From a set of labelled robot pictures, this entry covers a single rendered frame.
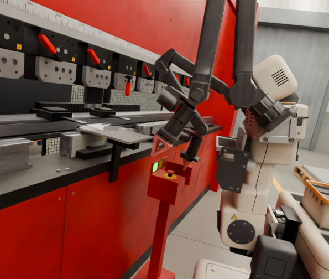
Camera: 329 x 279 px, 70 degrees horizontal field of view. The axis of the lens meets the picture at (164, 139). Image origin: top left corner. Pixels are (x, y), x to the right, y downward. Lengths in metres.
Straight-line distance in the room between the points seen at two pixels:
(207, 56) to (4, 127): 0.86
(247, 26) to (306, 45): 8.12
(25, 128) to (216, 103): 2.33
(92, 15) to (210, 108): 2.27
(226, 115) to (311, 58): 6.11
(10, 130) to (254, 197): 1.03
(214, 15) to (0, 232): 0.86
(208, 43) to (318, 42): 8.29
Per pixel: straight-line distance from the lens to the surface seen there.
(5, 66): 0.82
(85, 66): 1.01
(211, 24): 0.78
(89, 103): 1.09
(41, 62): 0.88
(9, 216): 0.82
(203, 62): 0.76
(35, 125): 1.25
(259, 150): 0.94
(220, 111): 3.04
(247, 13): 0.79
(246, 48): 0.77
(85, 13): 1.02
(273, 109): 0.75
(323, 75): 8.95
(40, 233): 0.93
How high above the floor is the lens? 1.22
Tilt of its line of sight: 12 degrees down
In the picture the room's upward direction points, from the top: 9 degrees clockwise
